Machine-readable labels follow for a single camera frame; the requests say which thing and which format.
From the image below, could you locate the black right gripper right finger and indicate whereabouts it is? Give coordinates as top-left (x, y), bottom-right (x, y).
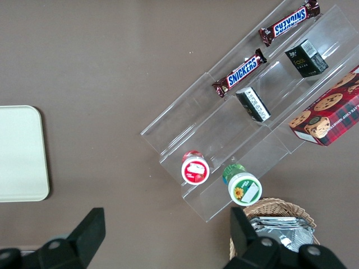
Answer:
top-left (223, 207), bottom-right (298, 269)

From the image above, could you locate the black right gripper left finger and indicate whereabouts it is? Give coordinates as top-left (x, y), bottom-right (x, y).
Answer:
top-left (38, 207), bottom-right (106, 269)

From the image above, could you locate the green gum jar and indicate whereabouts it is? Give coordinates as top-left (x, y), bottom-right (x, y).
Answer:
top-left (222, 164), bottom-right (263, 207)

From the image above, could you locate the red gum jar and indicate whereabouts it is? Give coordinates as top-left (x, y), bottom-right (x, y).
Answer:
top-left (181, 150), bottom-right (210, 185)

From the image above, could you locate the cream rectangular tray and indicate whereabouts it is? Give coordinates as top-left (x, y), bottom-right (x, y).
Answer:
top-left (0, 105), bottom-right (50, 203)

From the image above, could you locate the silver foil packet stack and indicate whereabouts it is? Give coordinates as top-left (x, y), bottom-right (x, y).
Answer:
top-left (246, 215), bottom-right (315, 253)

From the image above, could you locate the wicker basket with foil packets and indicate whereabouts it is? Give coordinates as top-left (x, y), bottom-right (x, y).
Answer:
top-left (229, 197), bottom-right (320, 261)

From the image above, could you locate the small black carton box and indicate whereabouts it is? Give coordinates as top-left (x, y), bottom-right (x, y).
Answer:
top-left (235, 86), bottom-right (271, 123)
top-left (284, 39), bottom-right (329, 78)

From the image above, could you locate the clear acrylic stepped stand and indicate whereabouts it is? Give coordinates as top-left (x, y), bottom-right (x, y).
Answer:
top-left (206, 0), bottom-right (359, 155)
top-left (140, 72), bottom-right (291, 224)

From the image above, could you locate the red plaid cookie box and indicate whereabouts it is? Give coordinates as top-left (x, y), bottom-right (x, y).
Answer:
top-left (288, 64), bottom-right (359, 147)

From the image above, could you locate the Snickers chocolate bar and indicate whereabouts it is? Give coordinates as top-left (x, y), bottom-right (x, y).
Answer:
top-left (258, 0), bottom-right (321, 48)
top-left (211, 48), bottom-right (268, 98)

